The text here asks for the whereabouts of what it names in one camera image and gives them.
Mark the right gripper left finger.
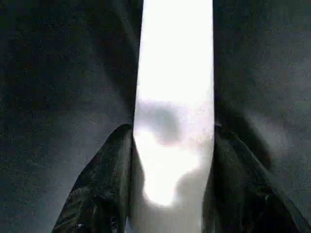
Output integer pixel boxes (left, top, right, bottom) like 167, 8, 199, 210
51, 123, 135, 233

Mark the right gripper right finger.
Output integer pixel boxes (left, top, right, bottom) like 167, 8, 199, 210
201, 125, 311, 233

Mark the white plastic table leg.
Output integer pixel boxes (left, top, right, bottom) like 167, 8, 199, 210
126, 0, 216, 233

